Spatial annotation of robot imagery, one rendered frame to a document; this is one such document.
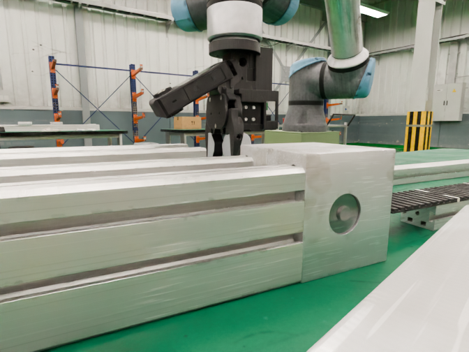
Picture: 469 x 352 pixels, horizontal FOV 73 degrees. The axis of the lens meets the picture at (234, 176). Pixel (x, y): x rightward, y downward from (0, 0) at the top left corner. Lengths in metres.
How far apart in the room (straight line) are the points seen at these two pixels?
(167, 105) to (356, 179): 0.25
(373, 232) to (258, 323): 0.13
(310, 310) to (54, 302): 0.15
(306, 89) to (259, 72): 0.61
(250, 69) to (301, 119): 0.61
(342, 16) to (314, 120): 0.31
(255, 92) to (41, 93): 7.54
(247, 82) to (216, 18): 0.09
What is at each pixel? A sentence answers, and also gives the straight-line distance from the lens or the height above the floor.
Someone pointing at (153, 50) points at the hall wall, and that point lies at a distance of 8.55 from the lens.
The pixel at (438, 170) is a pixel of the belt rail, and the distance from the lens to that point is 0.76.
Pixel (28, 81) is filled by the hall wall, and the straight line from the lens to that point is 7.94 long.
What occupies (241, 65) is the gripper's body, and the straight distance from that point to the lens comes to 0.48.
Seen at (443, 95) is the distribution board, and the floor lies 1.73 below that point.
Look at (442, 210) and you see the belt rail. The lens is 0.41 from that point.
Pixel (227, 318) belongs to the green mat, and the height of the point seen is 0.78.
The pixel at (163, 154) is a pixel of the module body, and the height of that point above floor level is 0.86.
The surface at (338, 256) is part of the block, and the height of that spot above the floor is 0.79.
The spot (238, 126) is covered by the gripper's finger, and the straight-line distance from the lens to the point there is 0.40.
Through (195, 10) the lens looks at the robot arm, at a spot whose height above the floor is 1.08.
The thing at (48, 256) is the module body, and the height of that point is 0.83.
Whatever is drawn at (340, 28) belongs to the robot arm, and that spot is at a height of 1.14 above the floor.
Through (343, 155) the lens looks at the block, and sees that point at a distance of 0.24.
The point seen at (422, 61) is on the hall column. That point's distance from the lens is 6.89.
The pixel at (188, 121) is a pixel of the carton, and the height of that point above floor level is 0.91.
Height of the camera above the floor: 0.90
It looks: 10 degrees down
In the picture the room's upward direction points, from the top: straight up
